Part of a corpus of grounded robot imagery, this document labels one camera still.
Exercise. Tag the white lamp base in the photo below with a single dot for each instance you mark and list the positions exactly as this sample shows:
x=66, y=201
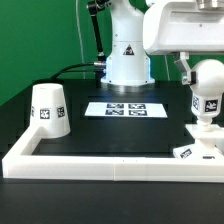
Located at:
x=204, y=146

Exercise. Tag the white U-shaped frame wall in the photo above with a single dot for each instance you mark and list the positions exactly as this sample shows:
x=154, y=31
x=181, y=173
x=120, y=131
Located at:
x=20, y=162

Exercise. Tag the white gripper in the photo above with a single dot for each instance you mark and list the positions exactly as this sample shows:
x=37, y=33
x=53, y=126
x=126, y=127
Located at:
x=194, y=26

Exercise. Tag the white lamp shade cone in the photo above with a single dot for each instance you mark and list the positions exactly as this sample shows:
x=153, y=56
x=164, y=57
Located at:
x=49, y=110

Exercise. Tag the white lamp bulb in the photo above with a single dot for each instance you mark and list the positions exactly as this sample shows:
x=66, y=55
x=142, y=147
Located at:
x=207, y=91

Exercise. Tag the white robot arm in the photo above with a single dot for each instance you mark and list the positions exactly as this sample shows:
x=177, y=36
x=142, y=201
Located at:
x=128, y=65

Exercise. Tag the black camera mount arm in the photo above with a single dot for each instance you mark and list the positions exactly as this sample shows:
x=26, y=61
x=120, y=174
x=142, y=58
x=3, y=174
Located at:
x=94, y=7

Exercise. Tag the white marker tag sheet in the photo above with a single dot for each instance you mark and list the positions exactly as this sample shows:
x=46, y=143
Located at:
x=139, y=110

